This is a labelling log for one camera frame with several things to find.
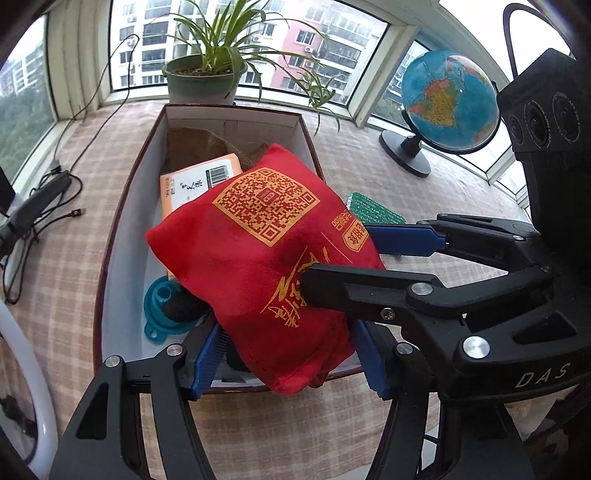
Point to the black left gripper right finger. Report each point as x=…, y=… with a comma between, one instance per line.
x=397, y=372

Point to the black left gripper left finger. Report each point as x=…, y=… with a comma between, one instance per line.
x=104, y=438

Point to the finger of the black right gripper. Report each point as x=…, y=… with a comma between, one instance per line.
x=376, y=295
x=415, y=239

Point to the green scouring pad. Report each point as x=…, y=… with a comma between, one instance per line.
x=368, y=211

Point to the teal silicone funnel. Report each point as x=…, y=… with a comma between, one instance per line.
x=157, y=326

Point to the red fabric bag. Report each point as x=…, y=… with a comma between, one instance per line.
x=242, y=248

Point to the orange tissue pack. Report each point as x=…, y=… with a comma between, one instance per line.
x=185, y=185

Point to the brown fuzzy cloth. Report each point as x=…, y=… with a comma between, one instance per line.
x=187, y=147

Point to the right hand white glove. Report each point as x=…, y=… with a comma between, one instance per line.
x=528, y=415

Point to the blue world globe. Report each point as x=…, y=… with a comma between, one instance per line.
x=449, y=103

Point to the checkered tablecloth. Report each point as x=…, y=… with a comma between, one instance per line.
x=316, y=433

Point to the black power strip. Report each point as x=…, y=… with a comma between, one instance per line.
x=22, y=219

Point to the maroon cardboard box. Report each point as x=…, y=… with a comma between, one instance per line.
x=130, y=266

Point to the potted spider plant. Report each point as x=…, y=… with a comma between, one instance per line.
x=220, y=51

